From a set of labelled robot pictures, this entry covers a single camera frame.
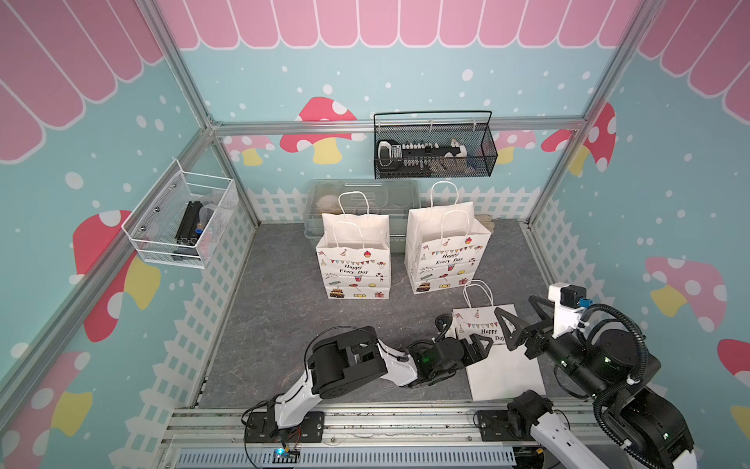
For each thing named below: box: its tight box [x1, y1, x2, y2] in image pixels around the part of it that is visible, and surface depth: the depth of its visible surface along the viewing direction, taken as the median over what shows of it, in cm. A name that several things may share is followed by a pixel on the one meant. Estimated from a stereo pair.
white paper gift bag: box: [452, 280, 547, 402], surface depth 83 cm
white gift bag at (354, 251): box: [315, 190, 392, 300], surface depth 89 cm
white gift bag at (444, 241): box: [404, 180, 493, 296], surface depth 91 cm
